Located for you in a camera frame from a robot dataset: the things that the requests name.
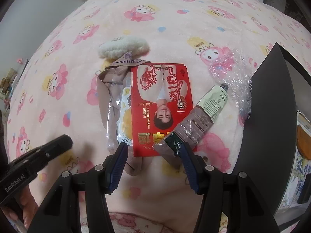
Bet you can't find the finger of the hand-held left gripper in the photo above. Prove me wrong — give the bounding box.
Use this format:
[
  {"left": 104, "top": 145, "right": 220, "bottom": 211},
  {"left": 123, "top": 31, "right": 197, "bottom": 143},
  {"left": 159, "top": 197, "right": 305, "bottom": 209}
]
[{"left": 8, "top": 134, "right": 73, "bottom": 173}]

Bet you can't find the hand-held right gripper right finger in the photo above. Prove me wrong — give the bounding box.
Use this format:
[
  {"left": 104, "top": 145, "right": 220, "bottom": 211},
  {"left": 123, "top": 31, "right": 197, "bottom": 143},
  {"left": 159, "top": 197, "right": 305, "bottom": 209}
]
[{"left": 178, "top": 142, "right": 285, "bottom": 233}]

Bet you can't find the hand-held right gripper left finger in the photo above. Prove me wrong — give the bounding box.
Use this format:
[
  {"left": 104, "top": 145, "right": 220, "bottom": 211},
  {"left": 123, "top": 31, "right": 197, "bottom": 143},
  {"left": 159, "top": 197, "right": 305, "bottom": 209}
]
[{"left": 27, "top": 142, "right": 129, "bottom": 233}]

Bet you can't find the brown green cream tube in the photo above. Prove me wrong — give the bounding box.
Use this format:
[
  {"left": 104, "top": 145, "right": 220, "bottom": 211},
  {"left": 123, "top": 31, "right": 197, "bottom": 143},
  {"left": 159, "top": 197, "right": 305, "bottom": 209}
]
[{"left": 154, "top": 83, "right": 230, "bottom": 156}]

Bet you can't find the red printed envelope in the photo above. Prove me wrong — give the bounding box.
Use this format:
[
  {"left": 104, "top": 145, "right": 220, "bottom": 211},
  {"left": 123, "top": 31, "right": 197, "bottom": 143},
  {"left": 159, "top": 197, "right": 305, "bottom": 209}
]
[{"left": 130, "top": 63, "right": 198, "bottom": 158}]

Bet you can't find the beige strap pouch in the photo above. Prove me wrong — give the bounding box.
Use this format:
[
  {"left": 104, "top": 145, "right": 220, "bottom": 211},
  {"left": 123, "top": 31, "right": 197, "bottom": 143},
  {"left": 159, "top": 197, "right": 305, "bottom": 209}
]
[{"left": 97, "top": 52, "right": 151, "bottom": 177}]

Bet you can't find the white fluffy puff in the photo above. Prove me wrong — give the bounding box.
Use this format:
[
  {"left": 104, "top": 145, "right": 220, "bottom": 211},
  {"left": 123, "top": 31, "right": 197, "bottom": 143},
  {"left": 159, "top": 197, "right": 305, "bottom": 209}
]
[{"left": 97, "top": 37, "right": 150, "bottom": 60}]

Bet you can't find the person's left hand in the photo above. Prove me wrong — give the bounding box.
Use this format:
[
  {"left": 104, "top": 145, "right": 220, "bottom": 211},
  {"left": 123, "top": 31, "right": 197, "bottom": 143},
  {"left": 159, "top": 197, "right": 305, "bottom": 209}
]
[{"left": 0, "top": 184, "right": 40, "bottom": 231}]

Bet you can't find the pink floral pajama clothing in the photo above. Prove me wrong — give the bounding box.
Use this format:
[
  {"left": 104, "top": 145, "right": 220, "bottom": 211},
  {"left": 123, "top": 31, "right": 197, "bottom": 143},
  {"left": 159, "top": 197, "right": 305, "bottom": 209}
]
[{"left": 80, "top": 211, "right": 203, "bottom": 233}]

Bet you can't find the cluttered shelf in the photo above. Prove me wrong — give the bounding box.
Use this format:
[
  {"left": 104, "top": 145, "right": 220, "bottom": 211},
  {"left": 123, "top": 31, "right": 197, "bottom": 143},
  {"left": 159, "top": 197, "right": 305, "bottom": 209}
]
[{"left": 0, "top": 58, "right": 28, "bottom": 102}]

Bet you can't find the clear plastic wrap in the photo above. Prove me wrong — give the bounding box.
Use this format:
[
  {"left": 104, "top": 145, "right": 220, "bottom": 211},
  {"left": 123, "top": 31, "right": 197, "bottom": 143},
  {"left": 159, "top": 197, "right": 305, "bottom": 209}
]
[{"left": 209, "top": 46, "right": 255, "bottom": 117}]

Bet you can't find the blue patterned packet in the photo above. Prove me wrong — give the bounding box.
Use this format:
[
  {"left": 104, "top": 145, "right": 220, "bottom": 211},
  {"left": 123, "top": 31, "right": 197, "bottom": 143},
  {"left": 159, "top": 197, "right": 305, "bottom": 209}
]
[{"left": 277, "top": 158, "right": 311, "bottom": 211}]

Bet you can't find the orange round item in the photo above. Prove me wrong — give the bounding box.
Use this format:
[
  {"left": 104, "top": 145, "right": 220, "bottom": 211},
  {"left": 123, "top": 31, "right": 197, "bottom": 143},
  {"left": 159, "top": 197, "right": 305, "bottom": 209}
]
[{"left": 297, "top": 124, "right": 311, "bottom": 161}]

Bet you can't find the pink cartoon printed blanket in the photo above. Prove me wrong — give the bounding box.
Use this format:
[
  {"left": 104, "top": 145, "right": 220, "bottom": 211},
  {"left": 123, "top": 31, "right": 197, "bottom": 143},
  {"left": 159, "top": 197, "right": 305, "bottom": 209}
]
[{"left": 5, "top": 0, "right": 311, "bottom": 224}]

